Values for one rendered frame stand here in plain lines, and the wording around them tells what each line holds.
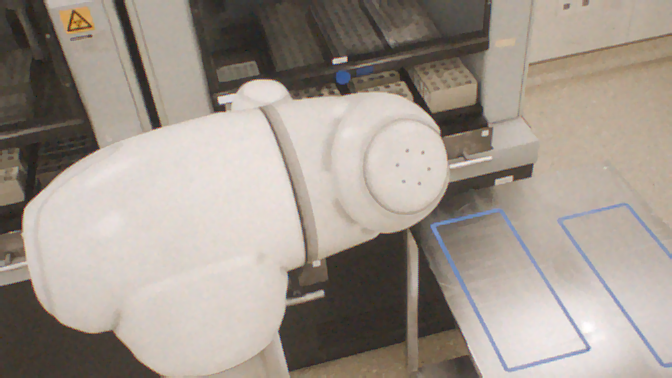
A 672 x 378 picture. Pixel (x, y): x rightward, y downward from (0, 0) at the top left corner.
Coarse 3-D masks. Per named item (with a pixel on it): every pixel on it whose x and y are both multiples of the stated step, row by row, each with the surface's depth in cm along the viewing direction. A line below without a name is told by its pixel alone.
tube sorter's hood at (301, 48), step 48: (192, 0) 132; (240, 0) 135; (288, 0) 138; (336, 0) 140; (384, 0) 143; (432, 0) 146; (480, 0) 149; (240, 48) 142; (288, 48) 144; (336, 48) 147; (384, 48) 150; (432, 48) 152; (480, 48) 155
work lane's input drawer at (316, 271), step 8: (224, 112) 171; (304, 264) 135; (312, 264) 136; (320, 264) 137; (304, 272) 137; (312, 272) 137; (320, 272) 138; (288, 280) 137; (304, 280) 138; (312, 280) 139; (320, 280) 140; (288, 288) 139; (296, 296) 135; (304, 296) 135; (312, 296) 135; (320, 296) 136; (288, 304) 135
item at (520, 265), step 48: (480, 192) 144; (528, 192) 143; (576, 192) 142; (624, 192) 141; (432, 240) 135; (480, 240) 134; (528, 240) 133; (576, 240) 132; (624, 240) 131; (480, 288) 125; (528, 288) 125; (576, 288) 124; (624, 288) 123; (480, 336) 118; (528, 336) 117; (576, 336) 117; (624, 336) 116
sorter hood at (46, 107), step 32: (0, 0) 124; (32, 0) 125; (0, 32) 128; (32, 32) 129; (0, 64) 131; (32, 64) 133; (64, 64) 135; (0, 96) 135; (32, 96) 137; (64, 96) 139; (0, 128) 140; (32, 128) 141; (64, 128) 142
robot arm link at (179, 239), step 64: (192, 128) 52; (256, 128) 52; (64, 192) 50; (128, 192) 49; (192, 192) 49; (256, 192) 50; (64, 256) 48; (128, 256) 48; (192, 256) 49; (256, 256) 51; (64, 320) 51; (128, 320) 50; (192, 320) 51; (256, 320) 53
